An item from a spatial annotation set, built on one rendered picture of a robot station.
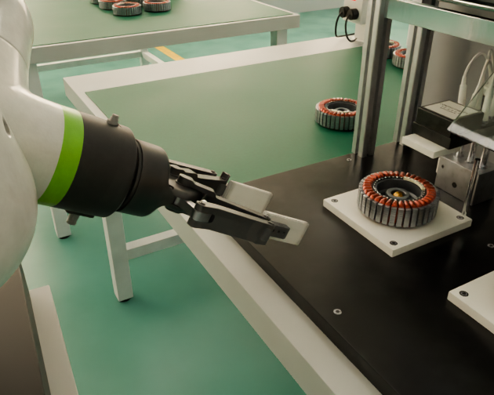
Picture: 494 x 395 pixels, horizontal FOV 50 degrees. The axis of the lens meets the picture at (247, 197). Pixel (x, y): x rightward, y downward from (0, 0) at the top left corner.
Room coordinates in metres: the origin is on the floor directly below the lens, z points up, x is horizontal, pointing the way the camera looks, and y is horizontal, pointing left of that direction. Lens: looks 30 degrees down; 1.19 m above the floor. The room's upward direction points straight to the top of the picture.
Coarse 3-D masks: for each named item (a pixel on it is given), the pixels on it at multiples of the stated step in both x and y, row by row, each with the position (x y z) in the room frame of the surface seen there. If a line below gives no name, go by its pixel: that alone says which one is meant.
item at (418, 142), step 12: (420, 108) 0.70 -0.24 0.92; (432, 108) 0.70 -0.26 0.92; (444, 108) 0.70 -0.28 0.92; (456, 108) 0.70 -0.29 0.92; (420, 120) 0.70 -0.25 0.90; (432, 120) 0.68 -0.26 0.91; (444, 120) 0.67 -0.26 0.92; (420, 132) 0.70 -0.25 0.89; (432, 132) 0.68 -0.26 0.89; (444, 132) 0.66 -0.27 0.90; (408, 144) 0.68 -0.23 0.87; (420, 144) 0.67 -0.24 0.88; (432, 144) 0.67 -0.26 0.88; (444, 144) 0.66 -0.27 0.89; (456, 144) 0.66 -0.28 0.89; (432, 156) 0.64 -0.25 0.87; (468, 156) 0.73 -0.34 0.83
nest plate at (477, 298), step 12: (492, 276) 0.50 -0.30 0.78; (456, 288) 0.48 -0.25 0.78; (468, 288) 0.48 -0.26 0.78; (480, 288) 0.48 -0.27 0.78; (492, 288) 0.48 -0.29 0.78; (456, 300) 0.46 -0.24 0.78; (468, 300) 0.46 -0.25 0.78; (480, 300) 0.46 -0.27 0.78; (492, 300) 0.46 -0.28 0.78; (468, 312) 0.45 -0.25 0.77; (480, 312) 0.44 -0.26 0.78; (492, 312) 0.44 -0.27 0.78; (492, 324) 0.42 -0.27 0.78
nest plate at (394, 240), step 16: (352, 192) 0.71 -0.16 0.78; (336, 208) 0.66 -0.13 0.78; (352, 208) 0.66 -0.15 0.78; (448, 208) 0.66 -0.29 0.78; (352, 224) 0.63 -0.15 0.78; (368, 224) 0.62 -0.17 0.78; (432, 224) 0.62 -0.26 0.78; (448, 224) 0.62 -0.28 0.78; (464, 224) 0.62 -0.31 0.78; (384, 240) 0.58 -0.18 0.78; (400, 240) 0.58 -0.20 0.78; (416, 240) 0.58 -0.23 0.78; (432, 240) 0.59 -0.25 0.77
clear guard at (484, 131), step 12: (492, 72) 0.44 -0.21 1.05; (492, 84) 0.43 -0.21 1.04; (480, 96) 0.43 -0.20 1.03; (492, 96) 0.42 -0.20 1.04; (468, 108) 0.43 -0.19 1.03; (480, 108) 0.42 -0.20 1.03; (492, 108) 0.41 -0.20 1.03; (456, 120) 0.42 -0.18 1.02; (468, 120) 0.42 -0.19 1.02; (480, 120) 0.41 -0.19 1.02; (492, 120) 0.40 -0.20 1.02; (456, 132) 0.41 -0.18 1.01; (468, 132) 0.41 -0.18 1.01; (480, 132) 0.40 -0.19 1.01; (492, 132) 0.39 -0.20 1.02; (480, 144) 0.39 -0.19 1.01; (492, 144) 0.38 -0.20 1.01
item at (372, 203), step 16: (368, 176) 0.69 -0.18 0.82; (384, 176) 0.69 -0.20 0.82; (400, 176) 0.69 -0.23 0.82; (416, 176) 0.70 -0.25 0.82; (368, 192) 0.64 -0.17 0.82; (384, 192) 0.68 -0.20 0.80; (416, 192) 0.67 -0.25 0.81; (432, 192) 0.64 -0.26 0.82; (368, 208) 0.63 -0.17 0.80; (384, 208) 0.61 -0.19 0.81; (400, 208) 0.60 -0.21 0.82; (416, 208) 0.60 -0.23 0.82; (432, 208) 0.62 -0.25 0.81; (384, 224) 0.61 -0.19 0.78; (400, 224) 0.60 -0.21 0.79; (416, 224) 0.60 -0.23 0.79
